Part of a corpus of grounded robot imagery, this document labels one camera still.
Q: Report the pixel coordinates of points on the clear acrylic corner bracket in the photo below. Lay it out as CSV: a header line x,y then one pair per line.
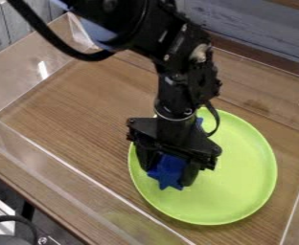
x,y
79,34

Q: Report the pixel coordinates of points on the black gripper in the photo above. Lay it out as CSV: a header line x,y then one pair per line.
x,y
144,132

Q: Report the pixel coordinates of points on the green round plate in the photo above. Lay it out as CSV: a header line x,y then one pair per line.
x,y
227,193

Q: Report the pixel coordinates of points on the blue star-shaped block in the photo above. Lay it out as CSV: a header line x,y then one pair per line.
x,y
176,151

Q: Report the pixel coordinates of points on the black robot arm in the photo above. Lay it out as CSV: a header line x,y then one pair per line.
x,y
152,29

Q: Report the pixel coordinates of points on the clear acrylic enclosure wall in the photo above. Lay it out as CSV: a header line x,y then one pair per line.
x,y
63,145

